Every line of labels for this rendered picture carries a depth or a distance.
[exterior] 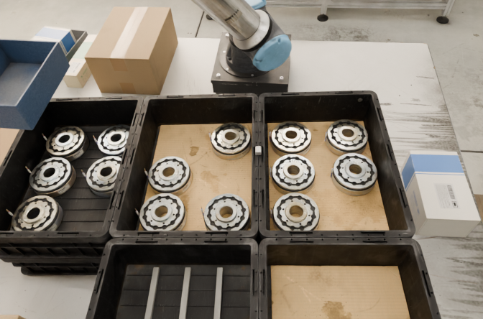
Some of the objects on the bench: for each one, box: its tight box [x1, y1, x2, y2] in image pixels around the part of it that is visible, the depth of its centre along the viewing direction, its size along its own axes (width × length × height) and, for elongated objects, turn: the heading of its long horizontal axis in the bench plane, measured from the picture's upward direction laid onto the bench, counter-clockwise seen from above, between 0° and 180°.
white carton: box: [30, 26, 77, 55], centre depth 145 cm, size 20×12×9 cm, turn 165°
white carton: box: [401, 151, 481, 237], centre depth 98 cm, size 20×12×9 cm, turn 178°
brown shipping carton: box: [84, 6, 178, 95], centre depth 138 cm, size 30×22×16 cm
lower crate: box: [0, 257, 101, 275], centre depth 102 cm, size 40×30×12 cm
